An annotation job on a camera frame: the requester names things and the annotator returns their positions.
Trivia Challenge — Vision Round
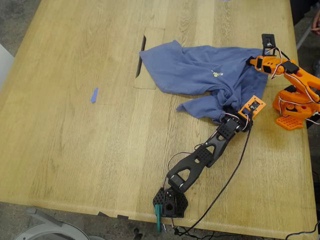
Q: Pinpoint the white chair leg frame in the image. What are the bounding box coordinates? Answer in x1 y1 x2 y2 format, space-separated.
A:
296 22 313 50

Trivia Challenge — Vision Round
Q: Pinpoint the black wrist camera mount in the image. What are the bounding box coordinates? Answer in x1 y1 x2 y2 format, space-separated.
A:
261 33 278 56

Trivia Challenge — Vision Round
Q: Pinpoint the black power cable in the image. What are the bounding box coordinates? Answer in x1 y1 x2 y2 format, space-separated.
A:
284 219 320 240

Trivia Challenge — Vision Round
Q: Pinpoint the teal table clamp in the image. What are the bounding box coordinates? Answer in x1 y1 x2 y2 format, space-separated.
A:
154 203 163 233

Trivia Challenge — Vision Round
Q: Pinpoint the blue printed T-shirt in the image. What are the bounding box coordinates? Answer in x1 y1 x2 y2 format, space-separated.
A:
138 39 270 125

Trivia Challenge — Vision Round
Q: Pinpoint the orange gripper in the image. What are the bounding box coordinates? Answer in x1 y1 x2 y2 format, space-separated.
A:
246 56 282 74

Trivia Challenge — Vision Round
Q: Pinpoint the white chair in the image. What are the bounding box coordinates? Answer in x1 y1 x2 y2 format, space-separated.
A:
0 43 15 88

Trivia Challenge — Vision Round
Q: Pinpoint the wooden table cable hatch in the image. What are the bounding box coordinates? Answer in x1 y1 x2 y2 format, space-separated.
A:
133 26 166 90

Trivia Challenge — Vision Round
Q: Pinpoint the grey round chair base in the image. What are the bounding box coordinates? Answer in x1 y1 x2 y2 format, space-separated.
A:
13 207 106 240

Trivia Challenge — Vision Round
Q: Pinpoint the person's hand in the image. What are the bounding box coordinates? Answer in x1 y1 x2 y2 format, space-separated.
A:
311 15 320 36

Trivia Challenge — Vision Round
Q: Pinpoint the black camera cable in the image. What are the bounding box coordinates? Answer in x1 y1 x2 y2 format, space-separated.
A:
174 109 254 240

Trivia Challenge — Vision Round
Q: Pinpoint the orange arm base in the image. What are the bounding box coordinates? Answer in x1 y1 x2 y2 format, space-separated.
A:
274 103 317 131

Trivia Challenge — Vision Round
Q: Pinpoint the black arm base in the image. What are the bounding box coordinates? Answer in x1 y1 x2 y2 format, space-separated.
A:
152 187 189 219

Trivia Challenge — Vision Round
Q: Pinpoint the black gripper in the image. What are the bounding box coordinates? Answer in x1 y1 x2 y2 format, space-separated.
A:
226 113 253 133

